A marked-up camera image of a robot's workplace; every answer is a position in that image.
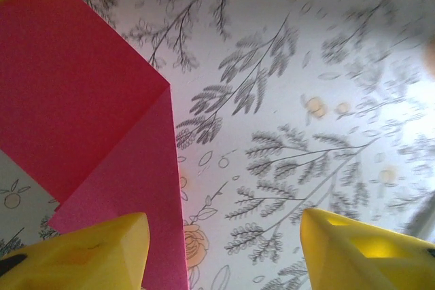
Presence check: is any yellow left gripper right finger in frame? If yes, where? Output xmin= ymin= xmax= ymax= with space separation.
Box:
xmin=300 ymin=207 xmax=435 ymax=290

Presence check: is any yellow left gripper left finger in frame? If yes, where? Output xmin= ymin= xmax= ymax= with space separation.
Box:
xmin=0 ymin=211 xmax=151 ymax=290

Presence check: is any pink paper sheet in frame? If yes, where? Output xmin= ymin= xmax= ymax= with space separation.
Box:
xmin=0 ymin=0 xmax=190 ymax=290

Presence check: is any floral table cloth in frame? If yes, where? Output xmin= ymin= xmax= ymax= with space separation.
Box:
xmin=0 ymin=0 xmax=435 ymax=290

